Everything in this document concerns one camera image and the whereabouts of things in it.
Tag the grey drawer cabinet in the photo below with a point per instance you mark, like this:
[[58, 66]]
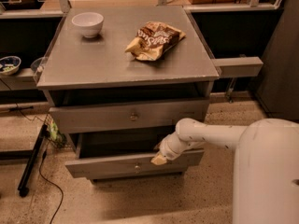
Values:
[[99, 71]]

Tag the grey bottom drawer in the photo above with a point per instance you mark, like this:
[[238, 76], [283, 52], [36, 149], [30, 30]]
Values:
[[135, 176]]

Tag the white ceramic bowl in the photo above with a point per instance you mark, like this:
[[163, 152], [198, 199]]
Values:
[[88, 24]]

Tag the grey side shelf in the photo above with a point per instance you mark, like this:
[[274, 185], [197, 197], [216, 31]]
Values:
[[22, 80]]

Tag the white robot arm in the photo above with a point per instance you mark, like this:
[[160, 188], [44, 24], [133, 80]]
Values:
[[266, 165]]

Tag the grey drawer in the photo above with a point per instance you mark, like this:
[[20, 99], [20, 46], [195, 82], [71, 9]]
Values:
[[135, 176], [110, 117], [125, 152]]

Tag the grey side bar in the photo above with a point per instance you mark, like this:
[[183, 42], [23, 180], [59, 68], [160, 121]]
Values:
[[238, 67]]

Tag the grey top drawer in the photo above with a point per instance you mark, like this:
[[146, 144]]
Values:
[[110, 117]]

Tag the blue patterned bowl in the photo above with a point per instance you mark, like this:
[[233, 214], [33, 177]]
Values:
[[9, 65]]

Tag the black metal leg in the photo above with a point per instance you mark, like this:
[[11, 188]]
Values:
[[22, 189]]

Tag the brown chip bag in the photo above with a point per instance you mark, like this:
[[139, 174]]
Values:
[[153, 40]]

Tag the green packet in basket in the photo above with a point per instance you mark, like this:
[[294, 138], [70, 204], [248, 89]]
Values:
[[55, 134]]

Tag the clear glass cup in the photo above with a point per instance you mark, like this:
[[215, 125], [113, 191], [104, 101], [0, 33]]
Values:
[[38, 64]]

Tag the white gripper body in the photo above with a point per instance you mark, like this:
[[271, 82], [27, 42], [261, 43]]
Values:
[[168, 150]]

